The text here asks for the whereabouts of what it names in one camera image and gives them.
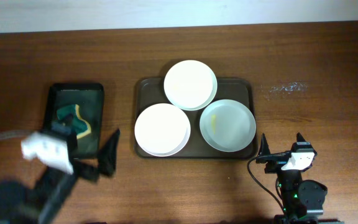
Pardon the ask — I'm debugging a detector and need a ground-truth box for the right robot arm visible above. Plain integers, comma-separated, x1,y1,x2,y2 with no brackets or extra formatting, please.
255,133,341,224

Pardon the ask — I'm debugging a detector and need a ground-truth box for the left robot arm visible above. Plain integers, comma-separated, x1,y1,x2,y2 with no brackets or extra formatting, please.
0,130,121,224

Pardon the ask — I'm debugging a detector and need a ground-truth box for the black water tray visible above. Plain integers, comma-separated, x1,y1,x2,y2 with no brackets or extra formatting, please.
42,83,104,159

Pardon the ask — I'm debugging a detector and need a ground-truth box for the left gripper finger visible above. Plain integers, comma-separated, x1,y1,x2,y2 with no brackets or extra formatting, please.
57,113,75,128
97,129,121,177

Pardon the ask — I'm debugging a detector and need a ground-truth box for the white plate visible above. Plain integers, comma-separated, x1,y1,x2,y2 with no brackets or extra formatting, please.
163,60,218,111
134,103,191,157

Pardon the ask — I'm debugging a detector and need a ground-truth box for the brown serving tray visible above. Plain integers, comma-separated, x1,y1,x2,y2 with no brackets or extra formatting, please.
135,78,258,161

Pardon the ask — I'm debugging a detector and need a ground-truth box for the white plate top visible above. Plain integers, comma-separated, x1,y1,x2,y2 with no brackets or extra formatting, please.
163,60,218,111

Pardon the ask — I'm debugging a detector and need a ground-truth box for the pale green plate right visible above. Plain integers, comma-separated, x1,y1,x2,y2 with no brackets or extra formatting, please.
200,100,256,152

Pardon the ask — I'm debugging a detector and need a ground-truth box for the green yellow sponge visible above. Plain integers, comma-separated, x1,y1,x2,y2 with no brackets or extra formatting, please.
57,104,91,139

